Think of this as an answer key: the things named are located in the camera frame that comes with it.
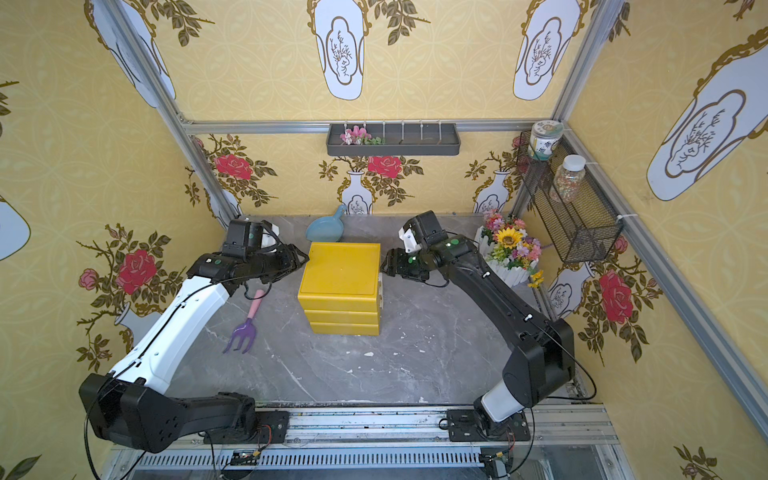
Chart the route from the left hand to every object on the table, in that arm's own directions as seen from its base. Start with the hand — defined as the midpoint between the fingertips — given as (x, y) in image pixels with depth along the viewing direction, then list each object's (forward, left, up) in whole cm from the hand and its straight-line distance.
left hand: (292, 260), depth 80 cm
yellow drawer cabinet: (-7, -12, -5) cm, 15 cm away
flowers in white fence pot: (+4, -60, -2) cm, 61 cm away
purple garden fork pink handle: (-9, +18, -23) cm, 31 cm away
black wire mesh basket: (+7, -73, +13) cm, 74 cm away
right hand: (-1, -28, -1) cm, 28 cm away
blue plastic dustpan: (+32, -3, -22) cm, 39 cm away
